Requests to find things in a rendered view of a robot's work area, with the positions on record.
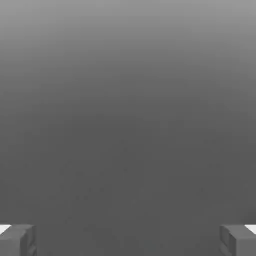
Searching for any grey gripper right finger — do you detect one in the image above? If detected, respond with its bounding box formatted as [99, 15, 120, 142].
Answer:
[219, 224, 256, 256]

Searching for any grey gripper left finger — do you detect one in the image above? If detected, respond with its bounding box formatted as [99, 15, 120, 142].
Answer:
[0, 223, 38, 256]

